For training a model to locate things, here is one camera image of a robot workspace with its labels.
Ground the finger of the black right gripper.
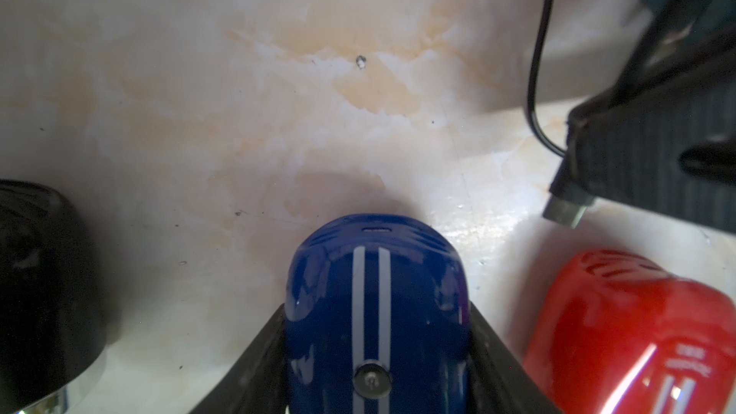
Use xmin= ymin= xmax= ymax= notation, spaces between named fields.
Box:
xmin=563 ymin=0 xmax=735 ymax=233

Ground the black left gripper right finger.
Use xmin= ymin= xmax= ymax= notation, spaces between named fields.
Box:
xmin=468 ymin=306 xmax=561 ymax=414

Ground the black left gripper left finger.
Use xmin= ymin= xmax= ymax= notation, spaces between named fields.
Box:
xmin=191 ymin=307 xmax=287 ymax=414

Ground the black cable of blue shaver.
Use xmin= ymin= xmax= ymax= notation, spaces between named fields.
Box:
xmin=525 ymin=0 xmax=597 ymax=230

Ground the red electric shaver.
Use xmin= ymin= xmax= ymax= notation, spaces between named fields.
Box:
xmin=523 ymin=249 xmax=735 ymax=413

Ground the blue electric shaver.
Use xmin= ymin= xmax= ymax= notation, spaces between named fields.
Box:
xmin=285 ymin=214 xmax=470 ymax=413

